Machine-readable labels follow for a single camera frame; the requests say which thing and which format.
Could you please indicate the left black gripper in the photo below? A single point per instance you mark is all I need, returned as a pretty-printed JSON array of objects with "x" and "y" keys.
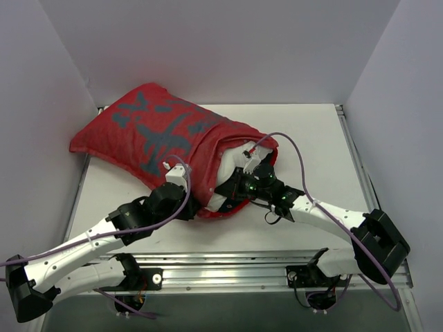
[{"x": 190, "y": 208}]

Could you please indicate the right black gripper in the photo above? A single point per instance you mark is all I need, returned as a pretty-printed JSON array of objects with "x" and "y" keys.
[{"x": 228, "y": 187}]

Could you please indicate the red pillowcase with grey print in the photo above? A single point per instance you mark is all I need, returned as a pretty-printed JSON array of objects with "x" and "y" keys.
[{"x": 140, "y": 130}]

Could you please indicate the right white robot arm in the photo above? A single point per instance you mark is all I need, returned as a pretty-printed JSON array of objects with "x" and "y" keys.
[{"x": 377, "y": 248}]

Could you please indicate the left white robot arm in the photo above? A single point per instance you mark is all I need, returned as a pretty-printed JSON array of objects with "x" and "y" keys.
[{"x": 93, "y": 259}]

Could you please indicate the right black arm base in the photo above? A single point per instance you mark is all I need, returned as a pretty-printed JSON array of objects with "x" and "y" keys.
[{"x": 302, "y": 276}]

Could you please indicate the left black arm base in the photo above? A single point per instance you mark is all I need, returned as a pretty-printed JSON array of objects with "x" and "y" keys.
[{"x": 138, "y": 278}]

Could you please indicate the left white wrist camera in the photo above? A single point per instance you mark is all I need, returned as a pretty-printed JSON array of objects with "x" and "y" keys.
[{"x": 177, "y": 174}]

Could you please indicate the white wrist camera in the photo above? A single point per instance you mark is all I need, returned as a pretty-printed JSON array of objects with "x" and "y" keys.
[
  {"x": 252, "y": 160},
  {"x": 177, "y": 174}
]

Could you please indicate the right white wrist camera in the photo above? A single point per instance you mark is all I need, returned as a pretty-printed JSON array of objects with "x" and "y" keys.
[{"x": 252, "y": 160}]

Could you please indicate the aluminium front rail frame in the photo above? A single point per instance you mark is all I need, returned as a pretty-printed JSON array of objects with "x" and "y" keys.
[{"x": 221, "y": 272}]

